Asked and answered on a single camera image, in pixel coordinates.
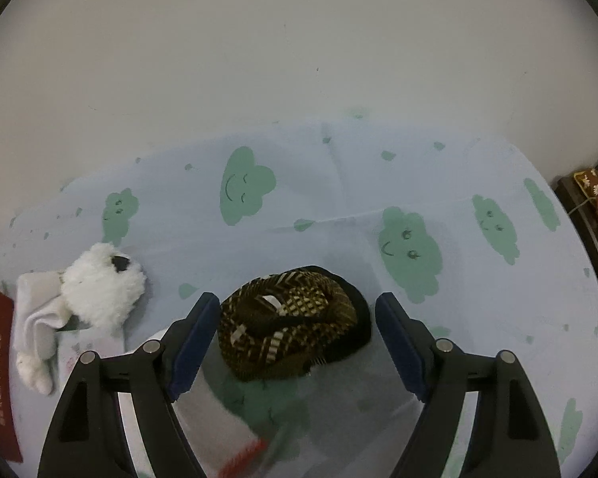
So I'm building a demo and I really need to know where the white sock with red band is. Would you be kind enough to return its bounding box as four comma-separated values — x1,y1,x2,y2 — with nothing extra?
120,326,269,478

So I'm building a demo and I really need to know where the brown floral pouch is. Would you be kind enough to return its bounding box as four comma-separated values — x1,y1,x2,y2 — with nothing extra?
572,169,598,222

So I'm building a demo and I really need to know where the cloud-print bed sheet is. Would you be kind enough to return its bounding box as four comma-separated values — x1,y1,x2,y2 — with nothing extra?
0,110,598,478

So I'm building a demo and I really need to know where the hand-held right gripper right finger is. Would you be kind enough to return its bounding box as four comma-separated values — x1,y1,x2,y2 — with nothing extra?
375,293,561,478

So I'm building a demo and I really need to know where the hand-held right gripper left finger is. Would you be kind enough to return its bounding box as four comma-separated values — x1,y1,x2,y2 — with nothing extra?
37,291,221,478

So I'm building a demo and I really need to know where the white fluffy yellow plush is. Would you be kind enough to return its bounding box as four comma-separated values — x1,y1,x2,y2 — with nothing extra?
60,256,148,332

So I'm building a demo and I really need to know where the white pompom sock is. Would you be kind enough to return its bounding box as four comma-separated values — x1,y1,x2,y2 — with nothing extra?
14,271,75,396

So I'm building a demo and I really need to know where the brown patterned cloth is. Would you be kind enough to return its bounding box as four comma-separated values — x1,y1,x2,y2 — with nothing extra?
216,265,372,383

